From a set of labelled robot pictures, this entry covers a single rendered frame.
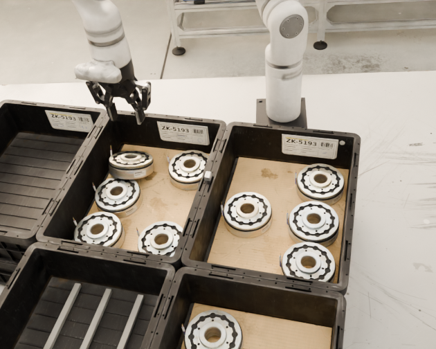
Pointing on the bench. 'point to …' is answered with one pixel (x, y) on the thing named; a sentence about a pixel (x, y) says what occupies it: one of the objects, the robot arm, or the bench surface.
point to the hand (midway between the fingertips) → (126, 115)
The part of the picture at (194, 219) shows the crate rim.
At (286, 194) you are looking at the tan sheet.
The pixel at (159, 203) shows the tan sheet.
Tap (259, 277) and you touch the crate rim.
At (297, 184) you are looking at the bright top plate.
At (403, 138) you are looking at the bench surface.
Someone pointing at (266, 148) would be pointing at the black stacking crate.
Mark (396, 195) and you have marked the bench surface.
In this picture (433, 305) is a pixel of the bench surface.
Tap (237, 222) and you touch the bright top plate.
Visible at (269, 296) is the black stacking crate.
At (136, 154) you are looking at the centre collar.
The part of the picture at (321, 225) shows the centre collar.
